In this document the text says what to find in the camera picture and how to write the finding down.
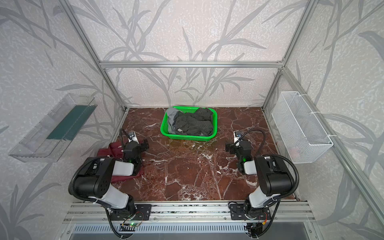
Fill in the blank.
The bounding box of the green plastic basket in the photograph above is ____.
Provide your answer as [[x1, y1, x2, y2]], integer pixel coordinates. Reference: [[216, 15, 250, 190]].
[[161, 106, 218, 142]]

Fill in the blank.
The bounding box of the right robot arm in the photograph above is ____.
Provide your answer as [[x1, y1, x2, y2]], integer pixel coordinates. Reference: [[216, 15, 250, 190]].
[[225, 141, 300, 224]]

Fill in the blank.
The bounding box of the clear plastic wall bin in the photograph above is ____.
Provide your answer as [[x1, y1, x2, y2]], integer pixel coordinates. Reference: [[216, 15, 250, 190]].
[[9, 94, 97, 163]]

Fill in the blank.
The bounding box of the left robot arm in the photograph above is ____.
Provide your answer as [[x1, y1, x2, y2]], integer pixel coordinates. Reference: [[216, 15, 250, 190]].
[[68, 140, 152, 222]]

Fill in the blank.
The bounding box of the maroon folded shirt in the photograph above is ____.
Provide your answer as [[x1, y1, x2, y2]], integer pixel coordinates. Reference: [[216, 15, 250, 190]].
[[97, 142, 144, 183]]

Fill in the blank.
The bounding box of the light grey shirt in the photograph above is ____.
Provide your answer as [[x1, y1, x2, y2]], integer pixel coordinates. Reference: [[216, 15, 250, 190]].
[[166, 107, 179, 135]]

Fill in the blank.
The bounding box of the aluminium cage frame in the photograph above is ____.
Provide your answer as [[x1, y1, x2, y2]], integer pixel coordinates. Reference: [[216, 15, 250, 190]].
[[59, 1, 384, 224]]

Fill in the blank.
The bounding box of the white wire wall basket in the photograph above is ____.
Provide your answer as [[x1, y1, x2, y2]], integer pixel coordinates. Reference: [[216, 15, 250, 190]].
[[272, 91, 333, 164]]

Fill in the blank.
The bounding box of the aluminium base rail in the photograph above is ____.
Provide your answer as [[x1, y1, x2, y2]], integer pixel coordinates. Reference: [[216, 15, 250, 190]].
[[63, 201, 316, 224]]

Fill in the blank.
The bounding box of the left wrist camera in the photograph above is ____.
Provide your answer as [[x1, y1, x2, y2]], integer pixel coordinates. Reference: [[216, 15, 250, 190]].
[[128, 131, 139, 144]]

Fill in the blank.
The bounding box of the dark grey striped shirt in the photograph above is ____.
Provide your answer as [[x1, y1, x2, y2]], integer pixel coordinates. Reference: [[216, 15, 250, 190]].
[[173, 108, 214, 137]]

